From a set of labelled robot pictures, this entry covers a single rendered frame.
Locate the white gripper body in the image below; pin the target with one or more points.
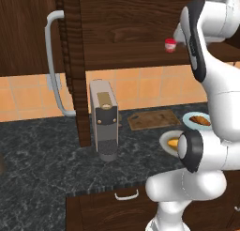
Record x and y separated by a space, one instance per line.
180 34

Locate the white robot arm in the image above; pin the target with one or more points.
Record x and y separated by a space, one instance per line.
215 100

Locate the red lidded jam jar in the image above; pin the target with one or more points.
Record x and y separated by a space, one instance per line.
170 46

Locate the brown croissant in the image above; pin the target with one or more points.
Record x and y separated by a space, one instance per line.
200 120

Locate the brown wooden cutting board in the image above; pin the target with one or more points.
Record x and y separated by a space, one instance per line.
153 119

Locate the dark wood open cabinet door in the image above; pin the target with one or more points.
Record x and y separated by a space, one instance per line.
76 69

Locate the dark wood closed cabinet door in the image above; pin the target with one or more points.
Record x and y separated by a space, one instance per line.
22 31

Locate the light blue plate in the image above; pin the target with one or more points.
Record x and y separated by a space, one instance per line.
187 119

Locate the white plate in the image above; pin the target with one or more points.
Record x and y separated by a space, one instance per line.
165 139

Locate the yellow pastry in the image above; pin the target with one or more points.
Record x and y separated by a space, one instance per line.
172 143

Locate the grey coffee machine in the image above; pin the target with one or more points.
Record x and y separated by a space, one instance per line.
104 122

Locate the dark wood drawer front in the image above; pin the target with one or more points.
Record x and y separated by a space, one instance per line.
103 212

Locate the white wall socket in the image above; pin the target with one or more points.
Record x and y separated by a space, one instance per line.
50 83

